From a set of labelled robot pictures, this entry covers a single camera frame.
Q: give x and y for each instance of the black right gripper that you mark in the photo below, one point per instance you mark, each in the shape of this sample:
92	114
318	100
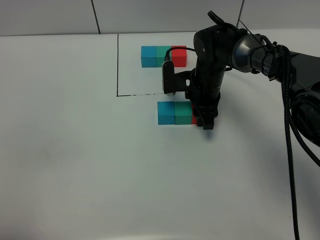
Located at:
204	92

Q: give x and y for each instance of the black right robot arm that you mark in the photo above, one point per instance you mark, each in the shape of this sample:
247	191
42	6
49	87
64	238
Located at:
220	47

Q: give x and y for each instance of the red template block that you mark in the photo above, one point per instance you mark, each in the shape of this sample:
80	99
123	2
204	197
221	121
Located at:
179	57

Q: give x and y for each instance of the green template block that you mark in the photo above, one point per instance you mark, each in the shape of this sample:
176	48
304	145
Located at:
160	55

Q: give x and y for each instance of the blue template block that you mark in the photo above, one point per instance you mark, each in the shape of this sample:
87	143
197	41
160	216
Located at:
148	56

